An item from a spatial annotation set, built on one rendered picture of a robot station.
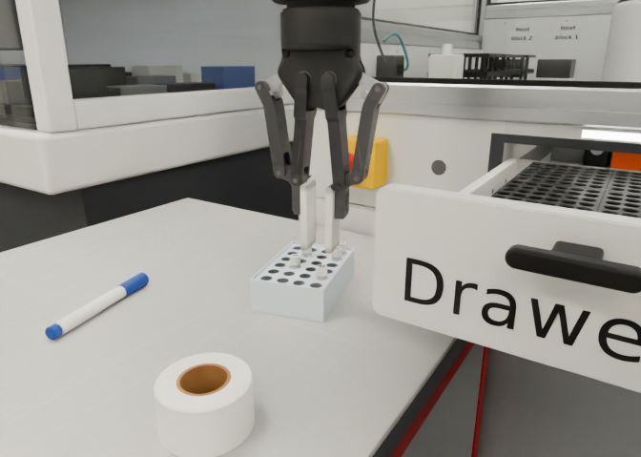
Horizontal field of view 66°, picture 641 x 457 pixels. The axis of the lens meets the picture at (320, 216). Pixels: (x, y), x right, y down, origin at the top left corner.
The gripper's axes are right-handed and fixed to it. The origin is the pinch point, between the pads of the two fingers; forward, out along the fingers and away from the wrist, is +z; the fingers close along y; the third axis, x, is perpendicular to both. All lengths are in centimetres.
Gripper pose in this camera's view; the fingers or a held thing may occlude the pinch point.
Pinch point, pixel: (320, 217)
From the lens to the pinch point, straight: 51.7
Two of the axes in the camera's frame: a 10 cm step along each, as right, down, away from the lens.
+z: 0.0, 9.5, 3.0
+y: -9.5, -1.0, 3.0
